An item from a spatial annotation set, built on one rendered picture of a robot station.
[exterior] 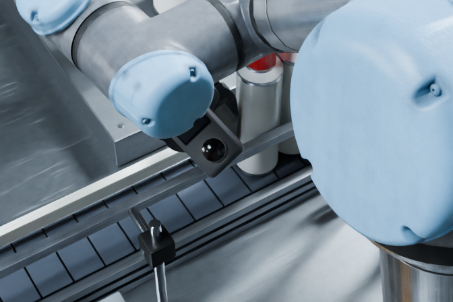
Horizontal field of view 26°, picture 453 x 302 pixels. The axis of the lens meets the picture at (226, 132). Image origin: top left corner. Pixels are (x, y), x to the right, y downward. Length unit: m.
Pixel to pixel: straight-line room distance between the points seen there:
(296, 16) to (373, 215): 0.32
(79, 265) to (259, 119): 0.26
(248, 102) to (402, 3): 0.63
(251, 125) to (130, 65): 0.32
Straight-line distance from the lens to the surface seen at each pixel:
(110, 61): 0.81
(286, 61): 1.06
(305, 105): 0.49
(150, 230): 0.99
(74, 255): 1.11
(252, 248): 1.16
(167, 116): 0.80
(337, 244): 1.17
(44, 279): 1.10
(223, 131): 0.97
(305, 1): 0.76
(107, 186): 1.12
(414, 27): 0.44
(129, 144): 1.22
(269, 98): 1.06
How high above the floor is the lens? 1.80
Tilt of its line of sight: 50 degrees down
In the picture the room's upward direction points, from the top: straight up
